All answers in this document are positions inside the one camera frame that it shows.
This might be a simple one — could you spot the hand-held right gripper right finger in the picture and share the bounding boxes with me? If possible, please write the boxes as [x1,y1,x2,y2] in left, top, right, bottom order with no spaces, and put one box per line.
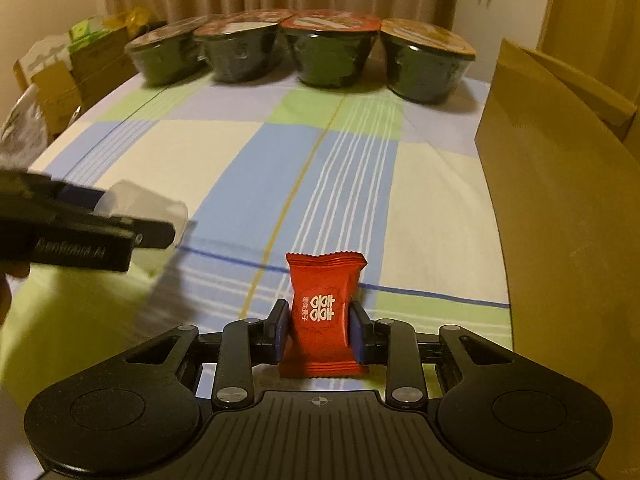
[349,300,516,406]

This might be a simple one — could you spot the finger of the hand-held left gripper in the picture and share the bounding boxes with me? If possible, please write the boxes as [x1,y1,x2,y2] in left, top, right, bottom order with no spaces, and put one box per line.
[0,169,108,216]
[55,210,177,251]

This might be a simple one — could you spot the noodle bowl yellow lid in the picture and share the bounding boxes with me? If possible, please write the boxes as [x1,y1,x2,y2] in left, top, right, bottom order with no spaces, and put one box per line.
[379,17,477,105]

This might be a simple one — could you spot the yellow plastic bag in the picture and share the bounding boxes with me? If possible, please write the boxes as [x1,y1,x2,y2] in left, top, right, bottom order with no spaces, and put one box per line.
[102,7,152,32]

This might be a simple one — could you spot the noodle bowl dark brown lid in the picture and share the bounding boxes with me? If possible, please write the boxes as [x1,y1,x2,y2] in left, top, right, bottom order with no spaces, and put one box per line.
[123,16,211,86]

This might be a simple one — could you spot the noodle bowl reddish brown lid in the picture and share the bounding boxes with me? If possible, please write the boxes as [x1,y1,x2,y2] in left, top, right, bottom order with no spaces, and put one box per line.
[193,8,281,84]

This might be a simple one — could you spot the noodle bowl red lid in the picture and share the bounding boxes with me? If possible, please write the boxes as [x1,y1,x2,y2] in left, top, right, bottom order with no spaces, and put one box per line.
[280,8,382,87]

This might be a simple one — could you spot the small brown cardboard box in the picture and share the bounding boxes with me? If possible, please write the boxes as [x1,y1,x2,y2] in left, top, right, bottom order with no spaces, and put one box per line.
[32,62,84,137]

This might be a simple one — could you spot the tall brown cardboard box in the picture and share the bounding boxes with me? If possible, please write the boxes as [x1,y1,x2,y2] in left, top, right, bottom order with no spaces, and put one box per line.
[69,27,134,107]

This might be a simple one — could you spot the red candy packet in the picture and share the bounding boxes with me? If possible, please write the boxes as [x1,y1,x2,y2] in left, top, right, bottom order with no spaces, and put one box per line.
[279,252,371,379]

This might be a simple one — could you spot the checked tablecloth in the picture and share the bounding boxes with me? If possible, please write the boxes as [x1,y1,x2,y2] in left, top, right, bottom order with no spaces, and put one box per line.
[0,72,514,401]

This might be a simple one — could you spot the white carved chair back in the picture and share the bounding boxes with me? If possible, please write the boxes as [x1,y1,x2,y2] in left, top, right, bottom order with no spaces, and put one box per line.
[12,35,72,87]

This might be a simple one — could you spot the clear plastic box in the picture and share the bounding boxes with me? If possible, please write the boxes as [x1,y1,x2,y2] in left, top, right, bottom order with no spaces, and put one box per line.
[94,179,190,249]

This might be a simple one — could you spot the brown cardboard box container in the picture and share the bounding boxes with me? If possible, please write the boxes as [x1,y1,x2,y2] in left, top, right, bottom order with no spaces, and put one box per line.
[473,37,640,411]

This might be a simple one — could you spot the green packets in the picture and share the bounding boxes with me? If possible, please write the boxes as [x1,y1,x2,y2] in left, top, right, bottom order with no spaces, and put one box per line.
[69,17,109,44]

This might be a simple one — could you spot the white plastic bag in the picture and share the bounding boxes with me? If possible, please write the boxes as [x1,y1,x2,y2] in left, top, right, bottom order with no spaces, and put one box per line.
[0,82,42,172]

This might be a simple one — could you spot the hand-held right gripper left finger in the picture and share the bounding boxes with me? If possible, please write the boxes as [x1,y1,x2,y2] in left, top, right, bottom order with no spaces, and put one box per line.
[127,300,292,411]

